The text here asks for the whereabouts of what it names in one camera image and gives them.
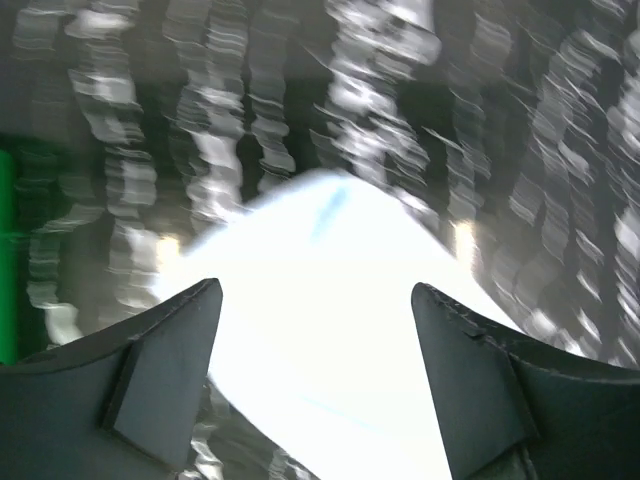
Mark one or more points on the light blue towel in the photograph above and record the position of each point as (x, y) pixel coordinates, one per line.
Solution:
(316, 344)

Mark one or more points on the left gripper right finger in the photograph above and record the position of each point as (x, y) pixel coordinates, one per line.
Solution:
(512, 407)

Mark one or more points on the green plastic tray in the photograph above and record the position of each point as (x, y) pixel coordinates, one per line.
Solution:
(8, 264)

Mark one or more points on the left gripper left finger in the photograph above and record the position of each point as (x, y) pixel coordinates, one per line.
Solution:
(117, 404)

